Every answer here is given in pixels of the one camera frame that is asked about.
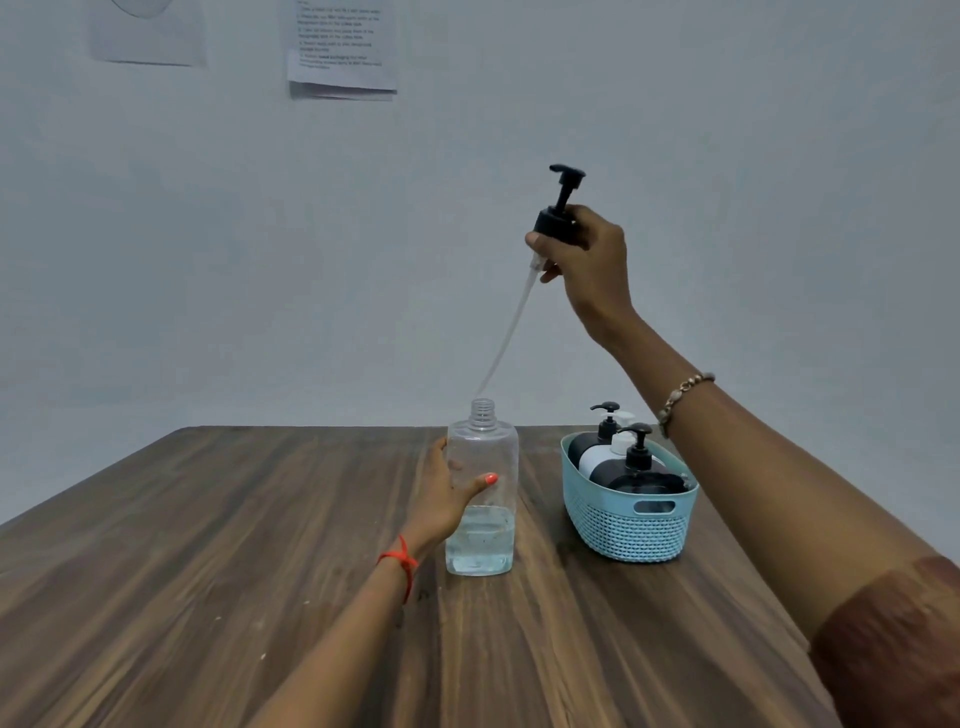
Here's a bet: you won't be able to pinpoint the person's left hand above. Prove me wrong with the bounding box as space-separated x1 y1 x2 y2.
404 436 500 555

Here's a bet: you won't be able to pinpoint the person's right hand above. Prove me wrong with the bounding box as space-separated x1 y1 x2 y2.
525 204 637 346

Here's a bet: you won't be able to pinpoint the clear plastic bottle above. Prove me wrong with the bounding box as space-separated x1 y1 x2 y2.
444 398 520 577

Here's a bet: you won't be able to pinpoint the black pump dispenser with tube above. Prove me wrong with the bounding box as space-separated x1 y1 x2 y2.
472 164 588 400

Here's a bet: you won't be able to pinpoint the person's left forearm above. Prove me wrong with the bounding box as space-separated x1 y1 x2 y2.
243 541 439 728

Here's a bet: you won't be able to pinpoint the person's right forearm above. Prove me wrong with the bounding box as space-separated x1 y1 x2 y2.
592 310 939 642

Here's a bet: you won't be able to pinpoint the red thread wristband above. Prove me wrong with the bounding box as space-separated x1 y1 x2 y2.
376 534 420 605

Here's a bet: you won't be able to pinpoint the white pump bottle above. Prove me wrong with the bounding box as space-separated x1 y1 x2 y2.
578 410 667 483

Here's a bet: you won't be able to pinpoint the black pump bottle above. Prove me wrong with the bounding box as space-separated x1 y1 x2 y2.
567 401 622 468
609 423 688 496

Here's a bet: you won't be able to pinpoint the light blue plastic basket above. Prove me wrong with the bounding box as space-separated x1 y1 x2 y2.
560 430 700 564

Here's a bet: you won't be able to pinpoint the printed paper sheets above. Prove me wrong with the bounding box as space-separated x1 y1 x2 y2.
287 0 399 102

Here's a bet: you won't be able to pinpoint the brown sleeve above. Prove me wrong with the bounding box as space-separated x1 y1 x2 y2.
808 555 960 728

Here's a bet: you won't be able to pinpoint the paper sheet with circle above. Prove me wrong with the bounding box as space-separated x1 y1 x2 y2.
90 0 208 67

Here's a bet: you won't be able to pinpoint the beaded bracelet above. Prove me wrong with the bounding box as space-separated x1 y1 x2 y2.
657 372 717 440

